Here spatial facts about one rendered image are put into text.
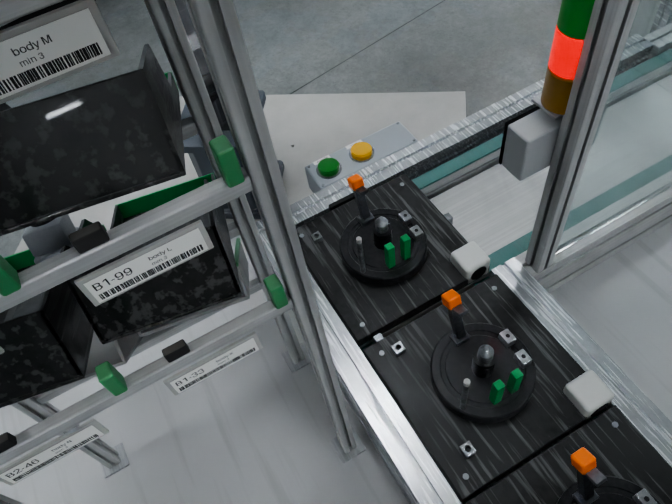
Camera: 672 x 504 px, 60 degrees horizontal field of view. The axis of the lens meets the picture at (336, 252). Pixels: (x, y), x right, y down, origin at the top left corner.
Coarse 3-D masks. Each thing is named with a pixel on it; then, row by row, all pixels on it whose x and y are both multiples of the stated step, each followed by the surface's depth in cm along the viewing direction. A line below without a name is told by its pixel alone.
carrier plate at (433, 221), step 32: (384, 192) 102; (416, 192) 101; (320, 224) 100; (448, 224) 97; (320, 256) 96; (448, 256) 93; (320, 288) 94; (352, 288) 92; (384, 288) 91; (416, 288) 90; (448, 288) 90; (352, 320) 88; (384, 320) 88
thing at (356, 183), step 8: (352, 176) 92; (360, 176) 91; (352, 184) 91; (360, 184) 91; (360, 192) 90; (360, 200) 93; (360, 208) 94; (368, 208) 94; (360, 216) 96; (368, 216) 95
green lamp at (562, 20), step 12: (564, 0) 58; (576, 0) 57; (588, 0) 56; (564, 12) 59; (576, 12) 58; (588, 12) 57; (564, 24) 60; (576, 24) 59; (588, 24) 58; (576, 36) 59
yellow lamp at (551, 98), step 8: (552, 72) 65; (544, 80) 67; (552, 80) 65; (560, 80) 64; (568, 80) 64; (544, 88) 67; (552, 88) 66; (560, 88) 65; (568, 88) 65; (544, 96) 68; (552, 96) 66; (560, 96) 66; (568, 96) 65; (544, 104) 68; (552, 104) 67; (560, 104) 67; (552, 112) 68; (560, 112) 67
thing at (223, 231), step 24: (168, 192) 75; (120, 216) 74; (216, 216) 55; (216, 240) 50; (192, 264) 51; (216, 264) 51; (72, 288) 49; (144, 288) 50; (168, 288) 51; (192, 288) 52; (216, 288) 52; (240, 288) 53; (96, 312) 50; (120, 312) 51; (144, 312) 51; (168, 312) 52; (192, 312) 53; (120, 336) 52
